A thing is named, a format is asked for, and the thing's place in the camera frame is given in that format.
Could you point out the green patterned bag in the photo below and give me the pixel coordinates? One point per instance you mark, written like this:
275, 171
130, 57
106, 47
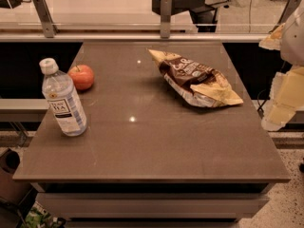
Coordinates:
39, 217

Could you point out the left metal railing bracket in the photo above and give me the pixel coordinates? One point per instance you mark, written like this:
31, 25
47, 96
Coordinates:
48, 26

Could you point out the black office chair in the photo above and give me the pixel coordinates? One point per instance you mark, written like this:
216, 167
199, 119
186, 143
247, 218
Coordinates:
190, 3

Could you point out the right metal railing bracket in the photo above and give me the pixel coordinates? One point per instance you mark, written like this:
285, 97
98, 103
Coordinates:
287, 11

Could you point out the brown yellow chip bag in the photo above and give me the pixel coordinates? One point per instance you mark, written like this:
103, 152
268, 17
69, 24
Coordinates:
198, 84

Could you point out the middle metal railing bracket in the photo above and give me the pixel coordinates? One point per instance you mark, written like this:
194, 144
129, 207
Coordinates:
166, 7

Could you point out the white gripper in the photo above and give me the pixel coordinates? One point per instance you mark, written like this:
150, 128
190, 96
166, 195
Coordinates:
294, 43

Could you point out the metal railing bracket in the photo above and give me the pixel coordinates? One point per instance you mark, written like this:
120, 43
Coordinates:
48, 26
287, 11
166, 7

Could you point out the red apple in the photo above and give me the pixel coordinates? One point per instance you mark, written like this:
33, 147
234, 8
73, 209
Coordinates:
82, 76

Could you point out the brown cardboard box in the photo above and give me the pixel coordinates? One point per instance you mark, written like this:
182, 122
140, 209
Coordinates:
11, 190

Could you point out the glass railing panel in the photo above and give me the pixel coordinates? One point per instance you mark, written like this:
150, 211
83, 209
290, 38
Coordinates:
234, 16

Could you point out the clear blue plastic bottle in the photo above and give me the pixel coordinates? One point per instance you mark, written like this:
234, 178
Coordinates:
63, 99

